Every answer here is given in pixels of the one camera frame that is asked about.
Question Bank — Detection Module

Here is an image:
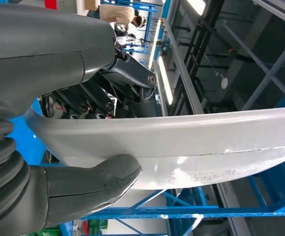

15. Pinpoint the person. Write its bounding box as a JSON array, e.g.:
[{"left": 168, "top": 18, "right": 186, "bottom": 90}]
[{"left": 99, "top": 3, "right": 147, "bottom": 30}]

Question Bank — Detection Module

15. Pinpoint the long ceiling light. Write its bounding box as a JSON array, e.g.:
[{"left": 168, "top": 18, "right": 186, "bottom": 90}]
[
  {"left": 187, "top": 0, "right": 207, "bottom": 16},
  {"left": 158, "top": 56, "right": 174, "bottom": 106},
  {"left": 148, "top": 19, "right": 162, "bottom": 70}
]

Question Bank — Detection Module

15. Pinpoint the green plastic crate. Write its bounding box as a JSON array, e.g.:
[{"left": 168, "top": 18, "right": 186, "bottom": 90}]
[
  {"left": 88, "top": 220, "right": 108, "bottom": 236},
  {"left": 34, "top": 227, "right": 60, "bottom": 236}
]

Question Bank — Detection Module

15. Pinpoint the black ceiling cable tray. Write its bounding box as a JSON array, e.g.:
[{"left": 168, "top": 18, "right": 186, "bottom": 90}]
[{"left": 169, "top": 0, "right": 225, "bottom": 116}]

